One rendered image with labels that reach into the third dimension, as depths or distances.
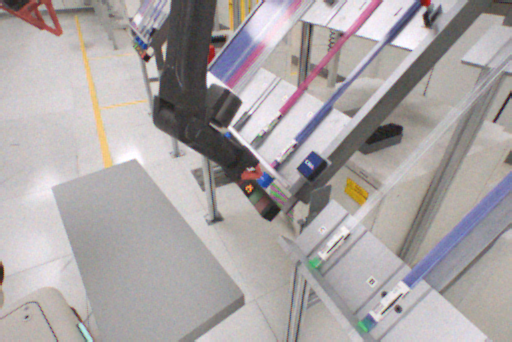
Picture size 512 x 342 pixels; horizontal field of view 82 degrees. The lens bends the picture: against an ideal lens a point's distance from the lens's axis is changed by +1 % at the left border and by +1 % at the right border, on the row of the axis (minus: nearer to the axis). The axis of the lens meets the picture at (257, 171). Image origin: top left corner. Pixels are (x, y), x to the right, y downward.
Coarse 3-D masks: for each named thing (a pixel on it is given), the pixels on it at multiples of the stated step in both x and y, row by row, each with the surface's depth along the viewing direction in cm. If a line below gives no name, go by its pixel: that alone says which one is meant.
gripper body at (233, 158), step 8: (224, 136) 58; (232, 136) 64; (224, 144) 56; (232, 144) 58; (240, 144) 61; (224, 152) 56; (232, 152) 58; (240, 152) 59; (248, 152) 59; (216, 160) 57; (224, 160) 57; (232, 160) 58; (240, 160) 59; (248, 160) 58; (224, 168) 61; (232, 168) 60; (240, 168) 58; (232, 176) 59; (240, 176) 58
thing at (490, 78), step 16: (496, 64) 42; (480, 80) 43; (496, 80) 42; (480, 96) 43; (464, 112) 43; (448, 128) 43; (432, 144) 43; (416, 160) 44; (400, 176) 44; (384, 192) 45; (368, 208) 45; (352, 224) 45; (320, 256) 46
